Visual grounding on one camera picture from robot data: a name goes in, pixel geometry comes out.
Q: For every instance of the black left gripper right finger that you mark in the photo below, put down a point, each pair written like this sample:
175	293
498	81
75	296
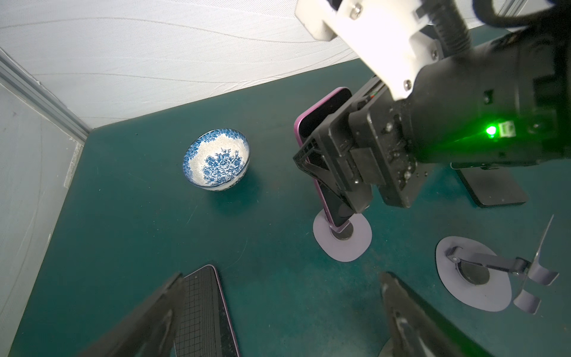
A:
416	328

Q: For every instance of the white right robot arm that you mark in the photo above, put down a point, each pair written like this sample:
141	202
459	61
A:
435	98

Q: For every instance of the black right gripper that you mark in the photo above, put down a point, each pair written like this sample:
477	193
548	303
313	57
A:
368	135

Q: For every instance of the grey phone stand right front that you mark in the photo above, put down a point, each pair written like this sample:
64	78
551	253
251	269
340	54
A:
479	278

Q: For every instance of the grey phone stand left front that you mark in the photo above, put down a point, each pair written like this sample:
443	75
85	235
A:
387	350

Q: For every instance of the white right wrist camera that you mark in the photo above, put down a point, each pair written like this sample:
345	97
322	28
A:
386	35

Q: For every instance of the black horizontal phone stand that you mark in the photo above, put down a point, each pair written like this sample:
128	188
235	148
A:
491	187

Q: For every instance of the blue white ceramic bowl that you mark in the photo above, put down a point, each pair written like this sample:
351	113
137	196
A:
217	160

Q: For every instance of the grey phone stand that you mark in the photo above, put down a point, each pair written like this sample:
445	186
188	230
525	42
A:
479	278
347	245
387	350

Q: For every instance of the phone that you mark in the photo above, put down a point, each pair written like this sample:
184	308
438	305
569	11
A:
311	122
205	328

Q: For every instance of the grey phone stand middle back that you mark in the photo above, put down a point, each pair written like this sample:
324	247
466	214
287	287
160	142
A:
347	245

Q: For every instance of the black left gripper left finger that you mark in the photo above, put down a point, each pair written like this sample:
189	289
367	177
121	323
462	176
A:
150	329

